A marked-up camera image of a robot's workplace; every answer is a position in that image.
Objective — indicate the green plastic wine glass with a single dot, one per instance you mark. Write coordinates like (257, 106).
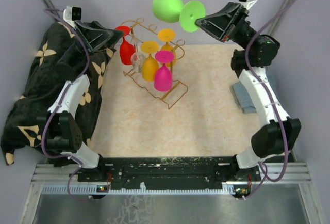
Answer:
(173, 11)

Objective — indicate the orange plastic wine glass front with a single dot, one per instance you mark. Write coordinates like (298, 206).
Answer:
(166, 36)

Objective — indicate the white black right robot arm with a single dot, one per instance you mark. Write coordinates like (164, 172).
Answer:
(278, 132)

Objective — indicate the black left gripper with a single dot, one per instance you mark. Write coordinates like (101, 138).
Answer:
(97, 35)

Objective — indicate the grey slotted cable duct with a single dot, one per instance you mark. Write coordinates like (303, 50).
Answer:
(76, 189)

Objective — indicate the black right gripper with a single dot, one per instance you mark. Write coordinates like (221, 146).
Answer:
(221, 26)

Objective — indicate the gold wire wine glass rack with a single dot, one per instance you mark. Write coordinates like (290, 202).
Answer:
(179, 89)

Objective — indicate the grey folded cloth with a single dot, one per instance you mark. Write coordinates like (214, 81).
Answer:
(242, 98)

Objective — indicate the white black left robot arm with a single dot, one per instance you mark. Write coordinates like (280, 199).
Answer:
(61, 135)

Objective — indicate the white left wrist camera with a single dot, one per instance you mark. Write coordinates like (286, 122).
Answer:
(72, 14)

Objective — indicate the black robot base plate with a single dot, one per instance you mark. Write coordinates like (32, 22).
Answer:
(168, 173)

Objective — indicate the clear wine glass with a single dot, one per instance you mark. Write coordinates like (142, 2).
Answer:
(137, 58)

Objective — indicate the orange plastic wine glass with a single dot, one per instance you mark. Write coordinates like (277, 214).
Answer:
(150, 65)
(166, 36)

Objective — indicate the black floral blanket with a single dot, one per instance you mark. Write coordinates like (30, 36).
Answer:
(42, 89)

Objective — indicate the orange plastic wine glass back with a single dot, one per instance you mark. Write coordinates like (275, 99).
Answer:
(150, 65)

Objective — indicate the red plastic wine glass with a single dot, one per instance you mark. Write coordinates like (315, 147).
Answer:
(126, 49)

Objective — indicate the pink plastic wine glass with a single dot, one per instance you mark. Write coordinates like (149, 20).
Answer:
(163, 77)

